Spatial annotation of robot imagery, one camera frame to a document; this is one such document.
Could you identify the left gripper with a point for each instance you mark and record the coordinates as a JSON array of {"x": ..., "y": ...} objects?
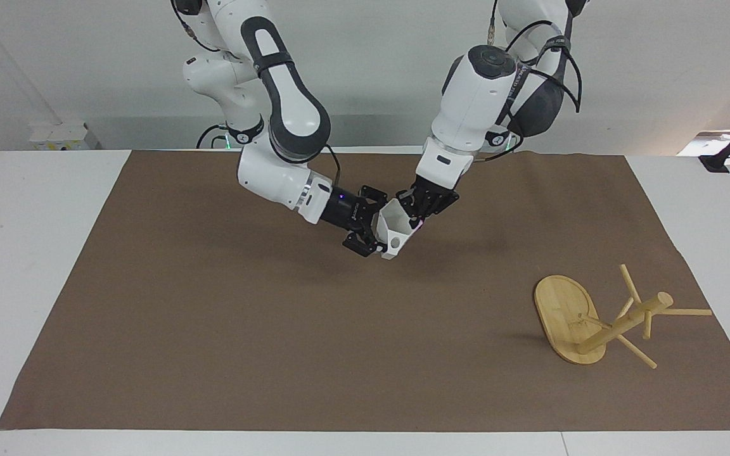
[{"x": 439, "y": 192}]

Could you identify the wooden cup rack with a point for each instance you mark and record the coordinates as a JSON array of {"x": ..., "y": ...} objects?
[{"x": 571, "y": 326}]

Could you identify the white cup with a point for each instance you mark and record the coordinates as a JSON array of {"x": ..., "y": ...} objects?
[{"x": 397, "y": 231}]

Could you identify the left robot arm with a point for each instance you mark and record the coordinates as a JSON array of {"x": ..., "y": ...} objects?
[{"x": 473, "y": 101}]

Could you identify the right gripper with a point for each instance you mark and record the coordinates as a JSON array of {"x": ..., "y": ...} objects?
[{"x": 343, "y": 209}]

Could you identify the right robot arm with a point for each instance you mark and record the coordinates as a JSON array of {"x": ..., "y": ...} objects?
[{"x": 289, "y": 114}]

